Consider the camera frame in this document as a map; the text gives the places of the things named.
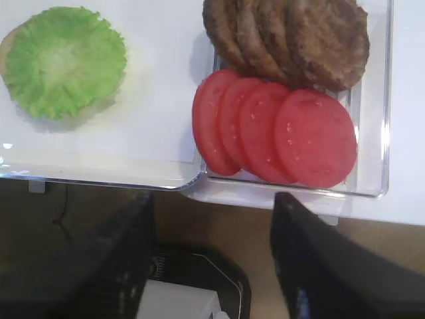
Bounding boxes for clear patty tomato container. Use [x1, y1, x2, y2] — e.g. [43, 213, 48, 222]
[193, 1, 393, 207]

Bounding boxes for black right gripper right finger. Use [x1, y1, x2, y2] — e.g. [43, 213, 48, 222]
[270, 192, 424, 318]

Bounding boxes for brown meat patty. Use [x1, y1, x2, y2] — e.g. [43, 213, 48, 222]
[236, 1, 286, 82]
[286, 1, 370, 92]
[203, 0, 253, 75]
[256, 1, 311, 86]

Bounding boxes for black floor cable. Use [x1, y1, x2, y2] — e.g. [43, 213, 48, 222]
[52, 184, 72, 243]

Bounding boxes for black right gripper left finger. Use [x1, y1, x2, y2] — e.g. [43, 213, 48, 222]
[1, 192, 156, 318]

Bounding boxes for green lettuce leaf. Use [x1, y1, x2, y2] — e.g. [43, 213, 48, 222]
[2, 7, 127, 119]

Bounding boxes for red tomato slice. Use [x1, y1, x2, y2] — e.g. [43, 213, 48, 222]
[218, 77, 262, 170]
[192, 69, 240, 176]
[273, 89, 357, 188]
[238, 82, 296, 183]

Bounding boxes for silver metal tray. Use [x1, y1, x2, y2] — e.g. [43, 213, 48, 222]
[1, 141, 203, 189]

